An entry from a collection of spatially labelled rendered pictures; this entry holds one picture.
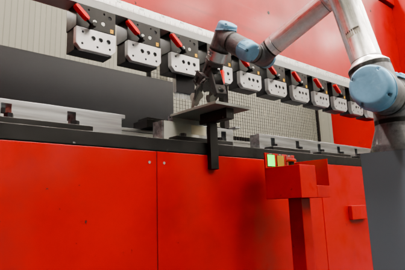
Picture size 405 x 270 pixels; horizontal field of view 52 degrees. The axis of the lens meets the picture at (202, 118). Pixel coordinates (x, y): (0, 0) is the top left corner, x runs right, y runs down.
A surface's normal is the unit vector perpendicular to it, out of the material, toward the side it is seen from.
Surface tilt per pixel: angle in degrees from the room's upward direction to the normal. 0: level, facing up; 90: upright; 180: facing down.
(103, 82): 90
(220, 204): 90
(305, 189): 90
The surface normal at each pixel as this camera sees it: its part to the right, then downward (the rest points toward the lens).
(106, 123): 0.66, -0.18
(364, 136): -0.75, -0.11
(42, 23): 0.83, -0.14
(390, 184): -0.56, -0.15
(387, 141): -0.69, -0.41
